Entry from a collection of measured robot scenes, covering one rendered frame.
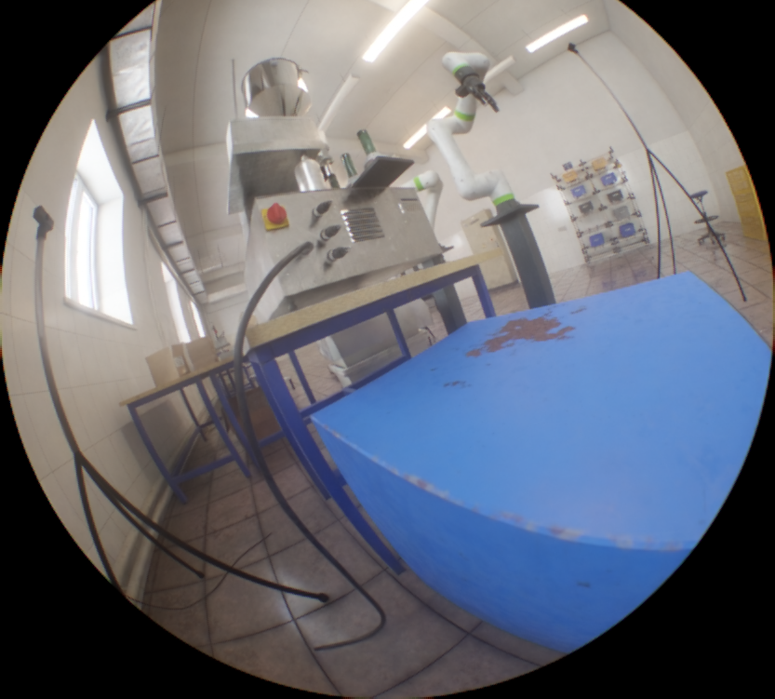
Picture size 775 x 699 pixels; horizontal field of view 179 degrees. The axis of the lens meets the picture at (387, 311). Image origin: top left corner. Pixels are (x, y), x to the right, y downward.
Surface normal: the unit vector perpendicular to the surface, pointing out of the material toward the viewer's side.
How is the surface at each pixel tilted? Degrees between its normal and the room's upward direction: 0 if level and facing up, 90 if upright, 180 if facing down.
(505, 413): 0
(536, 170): 90
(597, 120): 90
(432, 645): 0
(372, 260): 90
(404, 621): 0
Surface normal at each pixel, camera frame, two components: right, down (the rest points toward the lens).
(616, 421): -0.36, -0.93
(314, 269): 0.55, -0.18
